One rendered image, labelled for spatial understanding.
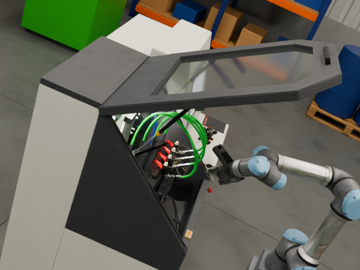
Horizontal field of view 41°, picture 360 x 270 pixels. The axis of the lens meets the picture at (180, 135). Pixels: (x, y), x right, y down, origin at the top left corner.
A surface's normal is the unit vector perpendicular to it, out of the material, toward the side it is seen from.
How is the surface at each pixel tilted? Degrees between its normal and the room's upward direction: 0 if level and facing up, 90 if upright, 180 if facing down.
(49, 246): 90
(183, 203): 0
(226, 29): 90
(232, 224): 0
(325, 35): 90
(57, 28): 90
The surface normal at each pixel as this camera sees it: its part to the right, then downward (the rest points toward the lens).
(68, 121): -0.22, 0.43
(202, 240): 0.33, -0.81
